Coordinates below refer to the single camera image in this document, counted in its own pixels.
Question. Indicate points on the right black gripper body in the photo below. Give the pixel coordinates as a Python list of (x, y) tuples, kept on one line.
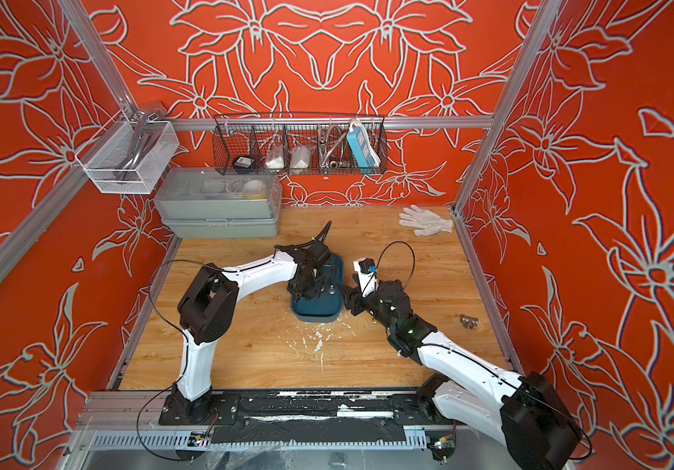
[(373, 306)]

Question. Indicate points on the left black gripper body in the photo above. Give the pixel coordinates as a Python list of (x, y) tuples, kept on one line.
[(312, 289)]

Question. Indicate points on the teal plastic storage box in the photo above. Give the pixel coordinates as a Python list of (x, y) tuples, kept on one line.
[(327, 306)]

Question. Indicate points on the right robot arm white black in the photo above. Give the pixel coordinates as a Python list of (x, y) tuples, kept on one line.
[(523, 413)]

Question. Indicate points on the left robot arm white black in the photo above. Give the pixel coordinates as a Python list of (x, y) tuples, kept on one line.
[(207, 308)]

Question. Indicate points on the grey lidded storage container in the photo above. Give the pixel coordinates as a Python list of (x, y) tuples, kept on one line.
[(203, 204)]

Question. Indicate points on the light blue box in basket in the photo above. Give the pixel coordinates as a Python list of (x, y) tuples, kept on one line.
[(362, 149)]

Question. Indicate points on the small metal clamp on table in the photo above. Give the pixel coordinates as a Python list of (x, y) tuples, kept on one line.
[(469, 322)]

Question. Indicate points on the white work glove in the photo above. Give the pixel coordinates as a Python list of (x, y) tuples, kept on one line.
[(424, 222)]

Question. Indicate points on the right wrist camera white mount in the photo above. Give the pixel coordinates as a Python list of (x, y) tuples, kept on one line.
[(366, 271)]

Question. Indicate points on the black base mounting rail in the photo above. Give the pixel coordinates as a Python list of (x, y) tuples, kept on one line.
[(309, 416)]

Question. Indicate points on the black wire wall basket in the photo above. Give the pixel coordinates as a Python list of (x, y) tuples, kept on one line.
[(292, 144)]

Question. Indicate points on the clear plastic wall bin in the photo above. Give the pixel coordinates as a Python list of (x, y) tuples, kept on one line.
[(133, 154)]

